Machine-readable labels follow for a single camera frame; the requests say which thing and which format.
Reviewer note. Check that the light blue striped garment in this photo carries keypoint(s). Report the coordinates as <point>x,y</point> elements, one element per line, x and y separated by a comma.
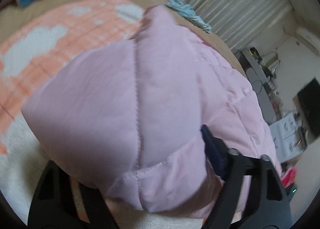
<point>188,13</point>

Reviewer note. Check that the grey side shelf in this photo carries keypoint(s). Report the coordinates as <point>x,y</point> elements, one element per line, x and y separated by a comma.
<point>258,80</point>

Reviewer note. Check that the pink quilted jacket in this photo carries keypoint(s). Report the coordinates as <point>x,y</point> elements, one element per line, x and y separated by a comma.
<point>185,185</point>

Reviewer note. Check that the pink floral bag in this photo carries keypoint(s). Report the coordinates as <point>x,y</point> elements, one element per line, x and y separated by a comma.
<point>289,177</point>

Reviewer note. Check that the white drawer cabinet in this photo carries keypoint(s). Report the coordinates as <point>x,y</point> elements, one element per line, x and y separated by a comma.
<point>288,138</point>

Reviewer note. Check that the orange white plaid blanket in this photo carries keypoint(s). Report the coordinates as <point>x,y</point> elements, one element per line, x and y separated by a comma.
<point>50,68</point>

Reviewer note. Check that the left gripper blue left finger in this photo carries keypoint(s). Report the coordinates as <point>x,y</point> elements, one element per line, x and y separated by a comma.
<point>53,205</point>

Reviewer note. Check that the white air conditioner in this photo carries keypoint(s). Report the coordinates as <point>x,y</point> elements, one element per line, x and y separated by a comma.
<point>309,39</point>

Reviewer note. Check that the tan bed sheet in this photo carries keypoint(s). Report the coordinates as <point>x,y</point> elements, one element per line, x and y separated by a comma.
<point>13,18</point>

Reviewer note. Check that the black television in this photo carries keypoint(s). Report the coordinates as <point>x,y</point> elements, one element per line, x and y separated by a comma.
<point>309,101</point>

